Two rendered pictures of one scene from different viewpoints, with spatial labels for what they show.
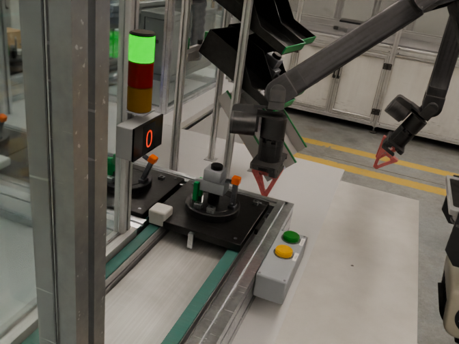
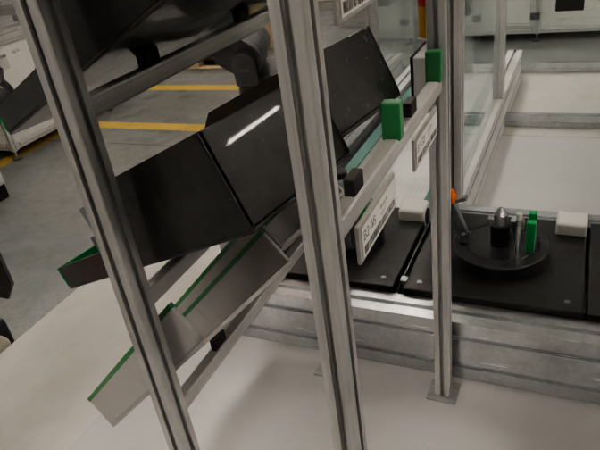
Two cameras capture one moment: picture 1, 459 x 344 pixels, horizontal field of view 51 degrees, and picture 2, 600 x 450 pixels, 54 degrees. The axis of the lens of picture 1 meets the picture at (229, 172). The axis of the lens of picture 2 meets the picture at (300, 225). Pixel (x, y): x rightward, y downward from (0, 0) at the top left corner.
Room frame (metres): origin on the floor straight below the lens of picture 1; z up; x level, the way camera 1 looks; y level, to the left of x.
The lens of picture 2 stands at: (1.96, 0.12, 1.49)
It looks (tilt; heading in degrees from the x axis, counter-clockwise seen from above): 29 degrees down; 190
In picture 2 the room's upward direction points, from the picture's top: 9 degrees counter-clockwise
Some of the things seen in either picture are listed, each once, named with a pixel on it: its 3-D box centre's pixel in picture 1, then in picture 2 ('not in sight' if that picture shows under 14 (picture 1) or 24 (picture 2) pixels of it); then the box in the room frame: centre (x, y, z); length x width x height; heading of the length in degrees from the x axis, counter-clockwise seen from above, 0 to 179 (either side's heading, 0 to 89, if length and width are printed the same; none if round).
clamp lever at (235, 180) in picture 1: (231, 190); not in sight; (1.07, -0.01, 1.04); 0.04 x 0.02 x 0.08; 73
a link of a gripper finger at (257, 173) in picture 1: (268, 176); not in sight; (1.06, -0.09, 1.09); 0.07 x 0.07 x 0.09; 73
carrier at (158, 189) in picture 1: (126, 168); (500, 229); (1.16, 0.28, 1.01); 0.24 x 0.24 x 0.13; 73
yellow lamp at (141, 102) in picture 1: (139, 97); (433, 19); (0.94, 0.20, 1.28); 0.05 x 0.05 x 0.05
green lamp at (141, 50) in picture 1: (141, 48); not in sight; (0.94, 0.20, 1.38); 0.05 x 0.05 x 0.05
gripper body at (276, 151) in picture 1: (270, 151); not in sight; (1.05, -0.09, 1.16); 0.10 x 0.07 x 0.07; 163
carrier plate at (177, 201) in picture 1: (212, 211); (345, 241); (1.09, 0.03, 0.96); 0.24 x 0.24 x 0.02; 73
